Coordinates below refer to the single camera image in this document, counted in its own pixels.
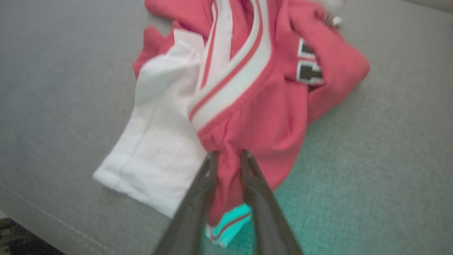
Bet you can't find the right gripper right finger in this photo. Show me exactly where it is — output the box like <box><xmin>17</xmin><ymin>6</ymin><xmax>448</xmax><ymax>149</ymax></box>
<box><xmin>239</xmin><ymin>149</ymin><xmax>305</xmax><ymax>255</ymax></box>

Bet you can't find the red shirt with white sleeves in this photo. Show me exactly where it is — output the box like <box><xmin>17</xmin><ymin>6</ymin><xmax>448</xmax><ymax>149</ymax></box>
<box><xmin>93</xmin><ymin>0</ymin><xmax>371</xmax><ymax>248</ymax></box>

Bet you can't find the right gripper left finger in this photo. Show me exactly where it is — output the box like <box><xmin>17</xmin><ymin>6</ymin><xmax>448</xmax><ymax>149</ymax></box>
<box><xmin>152</xmin><ymin>151</ymin><xmax>220</xmax><ymax>255</ymax></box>

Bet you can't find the dark patterned rug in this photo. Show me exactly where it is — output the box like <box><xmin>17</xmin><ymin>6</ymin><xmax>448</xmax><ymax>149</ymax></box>
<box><xmin>0</xmin><ymin>218</ymin><xmax>66</xmax><ymax>255</ymax></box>

